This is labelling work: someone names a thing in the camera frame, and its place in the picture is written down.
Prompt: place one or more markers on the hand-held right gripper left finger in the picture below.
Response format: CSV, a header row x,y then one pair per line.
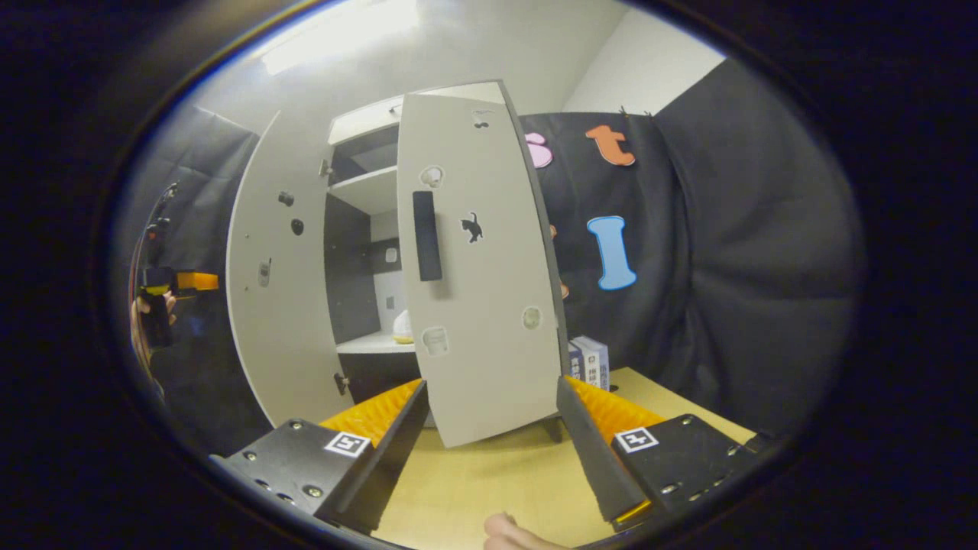
x,y
397,451

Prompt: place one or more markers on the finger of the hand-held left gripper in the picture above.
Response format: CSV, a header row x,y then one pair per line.
x,y
199,281

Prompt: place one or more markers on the white grey shoe cabinet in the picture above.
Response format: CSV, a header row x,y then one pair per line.
x,y
370,191

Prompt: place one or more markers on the black backdrop cloth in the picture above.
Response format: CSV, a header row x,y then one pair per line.
x,y
199,191
726,267

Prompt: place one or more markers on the white cabinet drawer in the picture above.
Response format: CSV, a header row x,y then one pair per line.
x,y
359,122

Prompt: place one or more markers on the white printed box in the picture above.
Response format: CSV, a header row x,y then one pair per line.
x,y
596,363

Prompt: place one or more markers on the white shoe cabinet door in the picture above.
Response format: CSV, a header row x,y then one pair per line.
x,y
290,344
489,367

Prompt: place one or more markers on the white striped shoe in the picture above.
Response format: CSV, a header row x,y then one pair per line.
x,y
403,328

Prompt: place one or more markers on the blue box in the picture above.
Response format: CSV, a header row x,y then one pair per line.
x,y
573,363

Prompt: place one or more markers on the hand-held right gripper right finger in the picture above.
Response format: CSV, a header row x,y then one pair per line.
x,y
588,451

